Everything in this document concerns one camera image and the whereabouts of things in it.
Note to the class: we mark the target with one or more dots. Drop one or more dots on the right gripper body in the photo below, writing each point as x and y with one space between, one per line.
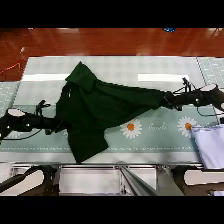
172 100

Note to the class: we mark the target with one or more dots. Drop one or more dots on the dark green shirt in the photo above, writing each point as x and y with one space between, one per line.
100 106

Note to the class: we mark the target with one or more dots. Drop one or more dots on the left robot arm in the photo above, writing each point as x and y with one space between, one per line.
23 121

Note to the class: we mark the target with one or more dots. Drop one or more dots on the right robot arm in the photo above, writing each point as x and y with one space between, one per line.
203 96

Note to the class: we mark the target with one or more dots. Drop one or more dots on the pale blue garment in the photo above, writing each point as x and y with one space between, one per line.
210 146

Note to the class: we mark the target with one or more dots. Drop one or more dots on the silver frame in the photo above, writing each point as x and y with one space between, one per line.
100 180

